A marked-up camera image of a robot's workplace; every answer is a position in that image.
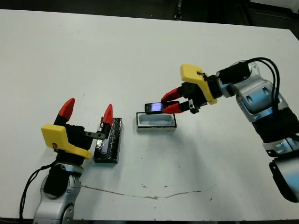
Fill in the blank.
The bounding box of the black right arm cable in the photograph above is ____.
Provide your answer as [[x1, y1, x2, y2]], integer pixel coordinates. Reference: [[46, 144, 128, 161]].
[[244, 57, 299, 140]]

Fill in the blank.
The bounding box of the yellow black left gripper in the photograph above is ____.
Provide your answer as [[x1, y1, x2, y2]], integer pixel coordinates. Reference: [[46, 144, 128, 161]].
[[41, 98, 114, 165]]

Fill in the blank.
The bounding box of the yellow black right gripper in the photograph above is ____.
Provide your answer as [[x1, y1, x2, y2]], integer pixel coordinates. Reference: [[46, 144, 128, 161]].
[[160, 63, 221, 114]]

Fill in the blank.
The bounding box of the white furniture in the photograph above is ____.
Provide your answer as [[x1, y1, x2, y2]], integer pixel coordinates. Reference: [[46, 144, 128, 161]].
[[251, 0, 299, 13]]

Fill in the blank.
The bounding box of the black phone-like camera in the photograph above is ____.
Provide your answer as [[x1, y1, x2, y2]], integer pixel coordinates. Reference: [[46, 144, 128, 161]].
[[144, 102, 168, 115]]

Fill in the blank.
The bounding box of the camera box base white inlay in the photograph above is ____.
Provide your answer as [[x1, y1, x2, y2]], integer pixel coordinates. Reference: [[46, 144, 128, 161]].
[[136, 112, 177, 133]]

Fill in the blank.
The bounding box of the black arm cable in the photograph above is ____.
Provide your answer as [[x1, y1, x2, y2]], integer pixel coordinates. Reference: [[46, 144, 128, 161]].
[[244, 57, 299, 140], [19, 164, 56, 220]]

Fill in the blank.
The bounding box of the black glossy box lid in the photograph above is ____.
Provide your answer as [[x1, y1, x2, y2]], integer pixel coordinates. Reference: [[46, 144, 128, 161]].
[[93, 117, 123, 164]]

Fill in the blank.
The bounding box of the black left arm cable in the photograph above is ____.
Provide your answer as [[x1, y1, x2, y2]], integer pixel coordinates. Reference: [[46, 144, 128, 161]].
[[19, 164, 56, 220]]

